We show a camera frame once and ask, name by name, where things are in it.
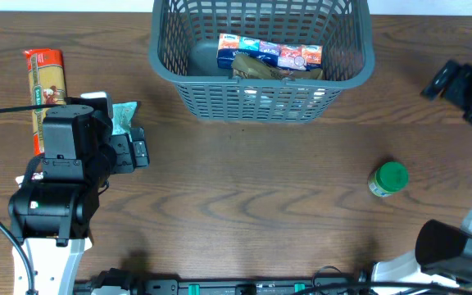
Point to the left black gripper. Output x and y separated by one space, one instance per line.
124 159

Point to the teal snack packet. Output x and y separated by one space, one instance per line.
123 113

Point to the green lid jar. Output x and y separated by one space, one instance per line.
391 177

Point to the gold foil snack bag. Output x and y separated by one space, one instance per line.
247 67

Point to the colourful tissue pack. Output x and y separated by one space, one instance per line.
284 56

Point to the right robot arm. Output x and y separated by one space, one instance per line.
442 258

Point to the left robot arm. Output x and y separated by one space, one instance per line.
51 211

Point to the white tan pouch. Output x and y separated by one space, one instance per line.
34 176

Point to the spaghetti pasta packet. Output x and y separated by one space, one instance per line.
46 76

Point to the grey plastic basket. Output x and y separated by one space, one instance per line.
184 41

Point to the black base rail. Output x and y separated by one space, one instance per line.
115 281

